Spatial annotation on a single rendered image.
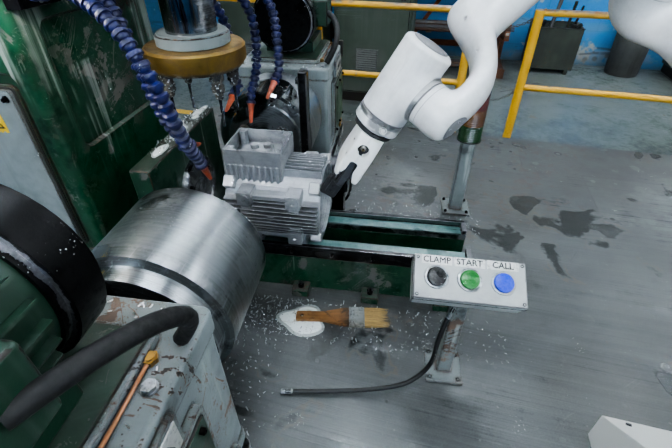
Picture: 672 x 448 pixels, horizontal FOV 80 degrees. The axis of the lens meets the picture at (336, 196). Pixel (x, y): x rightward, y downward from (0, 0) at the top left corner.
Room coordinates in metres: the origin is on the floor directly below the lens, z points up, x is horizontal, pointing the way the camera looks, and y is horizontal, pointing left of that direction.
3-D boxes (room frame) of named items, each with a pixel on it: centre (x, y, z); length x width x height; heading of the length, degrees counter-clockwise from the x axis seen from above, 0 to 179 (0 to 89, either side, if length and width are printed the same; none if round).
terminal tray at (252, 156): (0.74, 0.16, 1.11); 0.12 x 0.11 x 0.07; 81
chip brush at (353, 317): (0.56, -0.01, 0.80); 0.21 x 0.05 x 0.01; 88
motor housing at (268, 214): (0.73, 0.12, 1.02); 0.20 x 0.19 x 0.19; 81
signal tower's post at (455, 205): (0.97, -0.36, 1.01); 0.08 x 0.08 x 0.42; 82
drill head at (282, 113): (1.08, 0.17, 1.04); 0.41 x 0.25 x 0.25; 172
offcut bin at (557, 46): (4.85, -2.53, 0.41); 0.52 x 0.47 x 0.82; 76
